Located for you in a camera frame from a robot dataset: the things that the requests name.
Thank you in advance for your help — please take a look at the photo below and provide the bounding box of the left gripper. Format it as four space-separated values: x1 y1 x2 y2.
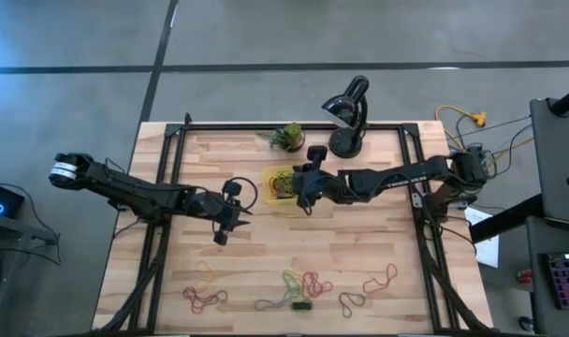
186 180 254 247

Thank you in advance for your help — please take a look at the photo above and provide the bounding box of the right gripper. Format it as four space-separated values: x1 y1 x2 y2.
292 145 360 207

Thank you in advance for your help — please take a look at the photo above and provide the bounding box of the yellow rubber band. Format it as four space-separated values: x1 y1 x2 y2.
193 260 219 294

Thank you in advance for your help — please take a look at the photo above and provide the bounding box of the blue rubber band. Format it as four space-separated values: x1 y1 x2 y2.
254 288 296 313

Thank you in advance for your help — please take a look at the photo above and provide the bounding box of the dark grey rubber band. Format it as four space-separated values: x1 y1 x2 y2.
338 291 367 320

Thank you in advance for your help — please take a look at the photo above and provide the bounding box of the yellow plastic bin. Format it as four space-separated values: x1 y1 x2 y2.
261 165 299 206

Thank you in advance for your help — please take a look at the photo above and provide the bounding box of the potted succulent plant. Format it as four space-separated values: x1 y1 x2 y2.
255 122 307 154

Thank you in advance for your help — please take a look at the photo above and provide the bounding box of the black desk lamp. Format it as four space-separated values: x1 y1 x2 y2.
320 74 371 159

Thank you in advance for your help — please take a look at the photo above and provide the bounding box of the white paper sheet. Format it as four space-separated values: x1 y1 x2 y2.
464 205 501 269

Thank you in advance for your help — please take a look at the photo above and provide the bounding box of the black support beam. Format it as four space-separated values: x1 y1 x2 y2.
469 194 546 243

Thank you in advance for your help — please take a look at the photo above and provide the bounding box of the grey metal stand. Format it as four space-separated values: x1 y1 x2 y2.
0 210 61 244

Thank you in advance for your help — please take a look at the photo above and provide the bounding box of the black computer with blue light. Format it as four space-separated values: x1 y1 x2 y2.
0 180 26 220

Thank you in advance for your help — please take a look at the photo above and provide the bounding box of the grey desk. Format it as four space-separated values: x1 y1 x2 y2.
526 96 569 337

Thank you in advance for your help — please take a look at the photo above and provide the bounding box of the black monitor pole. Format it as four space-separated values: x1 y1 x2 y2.
548 82 569 117

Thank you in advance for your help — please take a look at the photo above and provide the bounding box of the black computer keyboard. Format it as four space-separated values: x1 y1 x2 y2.
541 252 569 310

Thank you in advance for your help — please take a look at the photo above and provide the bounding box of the left gripper camera cable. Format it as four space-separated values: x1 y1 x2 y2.
221 176 259 212

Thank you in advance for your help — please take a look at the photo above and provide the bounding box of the black aluminium table frame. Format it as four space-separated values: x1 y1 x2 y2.
95 111 491 337

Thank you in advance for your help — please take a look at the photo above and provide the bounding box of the yellow extension cord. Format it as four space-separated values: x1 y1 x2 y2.
434 105 534 172

